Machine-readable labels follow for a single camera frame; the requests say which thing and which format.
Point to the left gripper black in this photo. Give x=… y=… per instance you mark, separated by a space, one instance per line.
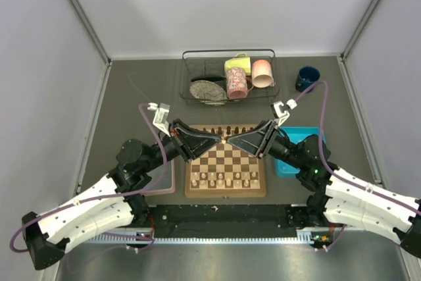
x=191 y=143

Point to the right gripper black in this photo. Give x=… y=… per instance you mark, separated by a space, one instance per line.
x=257 y=141

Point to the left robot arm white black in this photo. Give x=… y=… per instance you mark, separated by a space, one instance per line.
x=115 y=200

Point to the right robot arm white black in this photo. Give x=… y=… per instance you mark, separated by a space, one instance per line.
x=337 y=196

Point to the wooden chess board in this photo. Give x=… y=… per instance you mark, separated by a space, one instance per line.
x=228 y=160

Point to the blue plastic tray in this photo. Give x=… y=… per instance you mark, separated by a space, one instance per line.
x=298 y=150

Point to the metal tray pink rim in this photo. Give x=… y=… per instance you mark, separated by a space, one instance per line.
x=162 y=181

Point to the speckled ceramic plate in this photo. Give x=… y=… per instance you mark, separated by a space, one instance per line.
x=208 y=92

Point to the pink patterned mug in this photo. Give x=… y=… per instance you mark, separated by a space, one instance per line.
x=238 y=84

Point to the pink white mug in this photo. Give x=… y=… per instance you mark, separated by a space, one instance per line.
x=261 y=74

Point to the yellow mug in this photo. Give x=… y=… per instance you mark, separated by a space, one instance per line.
x=241 y=60

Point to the dark blue mug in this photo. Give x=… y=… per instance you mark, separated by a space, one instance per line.
x=306 y=76

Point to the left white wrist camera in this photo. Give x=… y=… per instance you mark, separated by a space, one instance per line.
x=161 y=112

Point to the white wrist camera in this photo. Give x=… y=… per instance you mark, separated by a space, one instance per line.
x=161 y=112
x=281 y=110

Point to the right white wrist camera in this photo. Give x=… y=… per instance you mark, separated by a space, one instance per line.
x=281 y=110

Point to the black wire dish rack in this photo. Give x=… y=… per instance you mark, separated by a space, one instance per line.
x=221 y=76

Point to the aluminium front rail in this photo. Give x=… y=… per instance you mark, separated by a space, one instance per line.
x=137 y=235

